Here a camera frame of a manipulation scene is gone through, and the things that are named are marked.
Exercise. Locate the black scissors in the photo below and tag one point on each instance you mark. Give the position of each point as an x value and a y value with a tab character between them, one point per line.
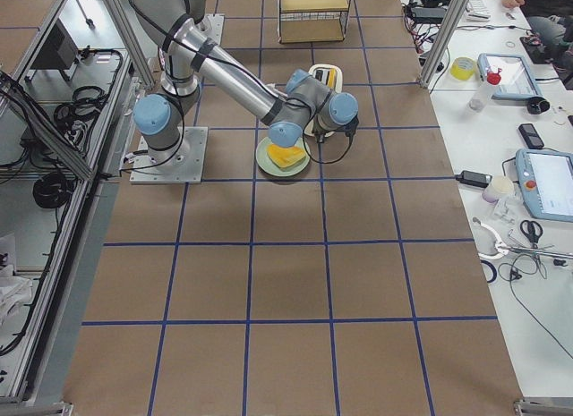
532	230

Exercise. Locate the black power adapter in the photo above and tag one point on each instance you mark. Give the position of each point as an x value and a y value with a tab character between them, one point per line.
473	179

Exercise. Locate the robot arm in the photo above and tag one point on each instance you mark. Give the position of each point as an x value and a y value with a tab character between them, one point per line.
175	27

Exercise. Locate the clear bottle red cap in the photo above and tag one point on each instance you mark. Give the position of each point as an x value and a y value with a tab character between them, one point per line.
483	95

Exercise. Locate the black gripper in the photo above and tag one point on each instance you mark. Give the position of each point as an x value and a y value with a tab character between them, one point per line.
319	129

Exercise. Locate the bread piece on plate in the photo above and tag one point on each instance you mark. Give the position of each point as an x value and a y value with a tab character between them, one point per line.
285	157

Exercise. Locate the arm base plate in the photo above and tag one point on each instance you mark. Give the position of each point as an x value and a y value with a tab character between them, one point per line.
183	163

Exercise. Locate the white two-slot toaster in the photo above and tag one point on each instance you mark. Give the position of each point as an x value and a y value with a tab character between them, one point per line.
320	72

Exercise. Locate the aluminium frame post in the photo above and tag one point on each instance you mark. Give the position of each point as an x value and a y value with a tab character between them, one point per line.
449	23

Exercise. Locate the light green plate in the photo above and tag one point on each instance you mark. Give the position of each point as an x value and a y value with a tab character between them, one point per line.
267	166

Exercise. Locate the yellow tape roll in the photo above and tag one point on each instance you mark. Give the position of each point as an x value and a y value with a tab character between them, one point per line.
462	68

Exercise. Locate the bread slice in toaster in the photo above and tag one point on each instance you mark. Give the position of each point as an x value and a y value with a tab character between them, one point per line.
332	78

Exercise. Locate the wire basket with wooden shelf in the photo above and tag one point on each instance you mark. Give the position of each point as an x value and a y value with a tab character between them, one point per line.
307	21

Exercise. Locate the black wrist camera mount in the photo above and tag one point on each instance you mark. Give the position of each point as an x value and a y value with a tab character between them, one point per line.
350	128

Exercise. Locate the blue teach pendant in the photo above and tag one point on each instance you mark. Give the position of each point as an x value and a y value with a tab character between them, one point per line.
545	181
517	81

